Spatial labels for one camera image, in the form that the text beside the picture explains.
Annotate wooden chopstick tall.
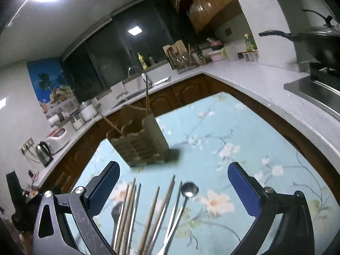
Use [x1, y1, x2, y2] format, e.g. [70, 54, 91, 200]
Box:
[144, 175, 175, 255]

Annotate stainless kitchen sink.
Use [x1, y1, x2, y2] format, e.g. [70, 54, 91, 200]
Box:
[111, 86, 153, 109]

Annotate dark kitchen window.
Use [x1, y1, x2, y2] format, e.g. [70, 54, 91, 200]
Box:
[61, 0, 176, 102]

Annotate wooden lower cabinets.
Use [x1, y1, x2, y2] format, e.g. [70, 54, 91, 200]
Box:
[40, 74, 339, 199]

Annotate metal chopstick left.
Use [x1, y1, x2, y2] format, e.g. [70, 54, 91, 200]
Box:
[127, 183, 141, 255]

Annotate metal chopstick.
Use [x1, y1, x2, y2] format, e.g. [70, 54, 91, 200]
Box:
[127, 183, 141, 255]
[158, 181, 183, 254]

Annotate stainless electric kettle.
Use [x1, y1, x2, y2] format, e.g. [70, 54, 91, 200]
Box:
[35, 141, 53, 167]

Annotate white red rice cooker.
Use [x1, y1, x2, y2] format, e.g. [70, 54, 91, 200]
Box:
[45, 128, 70, 154]

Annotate glass jar white contents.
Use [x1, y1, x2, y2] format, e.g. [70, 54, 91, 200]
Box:
[71, 114, 84, 131]

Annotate wooden utensil holder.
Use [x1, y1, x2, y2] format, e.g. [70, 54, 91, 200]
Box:
[106, 105, 169, 167]

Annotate white lidded canister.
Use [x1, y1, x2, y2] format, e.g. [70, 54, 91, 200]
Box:
[79, 100, 98, 122]

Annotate metal chopstick right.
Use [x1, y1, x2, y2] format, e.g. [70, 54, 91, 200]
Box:
[158, 181, 183, 254]

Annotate metal spoon on table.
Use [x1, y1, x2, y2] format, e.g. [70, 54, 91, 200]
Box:
[158, 181, 199, 255]

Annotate floral light blue tablecloth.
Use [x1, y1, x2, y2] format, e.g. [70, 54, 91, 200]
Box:
[77, 93, 339, 254]

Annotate tropical beach poster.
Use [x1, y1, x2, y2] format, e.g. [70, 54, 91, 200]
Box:
[27, 58, 79, 119]

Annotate stainless gas stove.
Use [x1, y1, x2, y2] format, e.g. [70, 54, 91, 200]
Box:
[283, 62, 340, 120]

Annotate yellow dish soap bottle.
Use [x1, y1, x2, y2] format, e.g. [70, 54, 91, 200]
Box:
[137, 52, 148, 70]

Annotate counter utensil rack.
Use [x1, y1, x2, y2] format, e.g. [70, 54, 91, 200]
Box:
[163, 40, 206, 74]

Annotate green drink bottle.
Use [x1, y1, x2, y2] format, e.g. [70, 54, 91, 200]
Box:
[244, 33, 257, 51]

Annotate black wok with lid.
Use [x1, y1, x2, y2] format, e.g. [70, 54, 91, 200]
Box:
[258, 9, 339, 70]

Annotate pink stacked bowls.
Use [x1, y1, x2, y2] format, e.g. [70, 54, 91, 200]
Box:
[207, 38, 229, 62]

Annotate wall power socket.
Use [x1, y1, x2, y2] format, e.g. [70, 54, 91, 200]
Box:
[18, 137, 35, 156]

